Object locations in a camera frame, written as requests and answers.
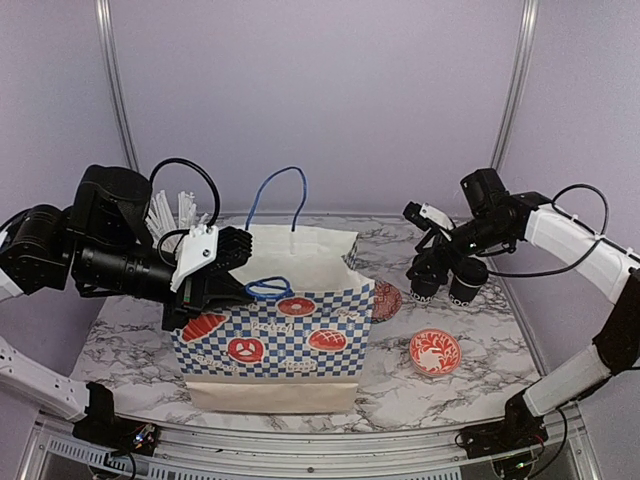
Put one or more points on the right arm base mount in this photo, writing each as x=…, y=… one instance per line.
x=518, y=429

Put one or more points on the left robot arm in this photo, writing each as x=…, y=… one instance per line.
x=103, y=244

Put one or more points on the black paper coffee cup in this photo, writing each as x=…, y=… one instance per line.
x=465, y=287

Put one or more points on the aluminium frame post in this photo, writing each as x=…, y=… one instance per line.
x=117, y=97
x=517, y=82

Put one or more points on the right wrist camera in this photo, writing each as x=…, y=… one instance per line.
x=426, y=217

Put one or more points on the checkered paper takeout bag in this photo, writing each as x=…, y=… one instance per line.
x=299, y=346

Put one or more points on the right aluminium frame post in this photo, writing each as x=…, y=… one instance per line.
x=517, y=82

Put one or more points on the red patterned bowl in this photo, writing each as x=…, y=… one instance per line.
x=387, y=302

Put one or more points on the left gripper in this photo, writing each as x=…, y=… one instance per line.
x=196, y=293

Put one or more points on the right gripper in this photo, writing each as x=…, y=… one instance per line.
x=432, y=257

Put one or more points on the left aluminium frame post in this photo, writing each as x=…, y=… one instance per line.
x=117, y=97

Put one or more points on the aluminium front rail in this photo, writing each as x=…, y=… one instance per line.
x=192, y=452

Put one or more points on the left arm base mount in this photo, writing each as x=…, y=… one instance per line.
x=102, y=426

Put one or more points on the red floral bowl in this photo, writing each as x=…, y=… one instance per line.
x=434, y=353

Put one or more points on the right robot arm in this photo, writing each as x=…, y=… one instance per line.
x=500, y=222

